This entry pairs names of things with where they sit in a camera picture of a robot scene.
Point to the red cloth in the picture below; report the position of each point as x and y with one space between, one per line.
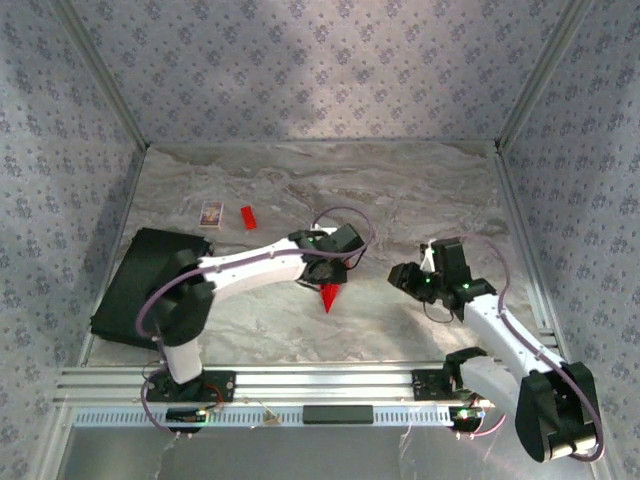
330 297

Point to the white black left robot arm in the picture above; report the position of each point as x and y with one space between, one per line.
250 267

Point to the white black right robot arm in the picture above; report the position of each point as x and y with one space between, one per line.
500 335

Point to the red block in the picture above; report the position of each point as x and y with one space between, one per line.
249 218

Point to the purple card box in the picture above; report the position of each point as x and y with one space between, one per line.
211 215

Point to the black rectangular bar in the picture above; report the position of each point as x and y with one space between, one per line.
337 414

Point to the black mat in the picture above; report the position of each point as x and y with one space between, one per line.
135 280

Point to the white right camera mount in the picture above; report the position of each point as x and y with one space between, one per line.
427 257

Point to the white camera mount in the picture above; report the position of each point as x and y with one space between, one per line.
325 230
427 257

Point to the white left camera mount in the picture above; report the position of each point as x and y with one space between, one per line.
325 230

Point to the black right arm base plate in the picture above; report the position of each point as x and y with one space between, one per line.
430 385

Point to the aluminium side rail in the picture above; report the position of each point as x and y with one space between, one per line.
520 225
131 195

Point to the aluminium mounting rail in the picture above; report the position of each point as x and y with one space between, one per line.
325 385

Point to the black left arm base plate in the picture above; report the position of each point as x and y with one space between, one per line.
220 387

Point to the aluminium frame post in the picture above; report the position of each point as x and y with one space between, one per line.
101 70
542 70

